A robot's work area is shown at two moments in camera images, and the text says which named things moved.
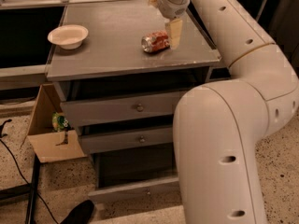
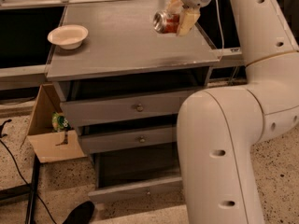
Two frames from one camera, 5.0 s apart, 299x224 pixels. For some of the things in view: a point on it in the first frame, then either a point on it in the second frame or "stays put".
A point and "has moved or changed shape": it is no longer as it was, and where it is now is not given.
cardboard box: x=49 y=145 stays put
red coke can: x=155 y=42 has moved or changed shape
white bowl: x=68 y=36 stays put
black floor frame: x=28 y=189 stays put
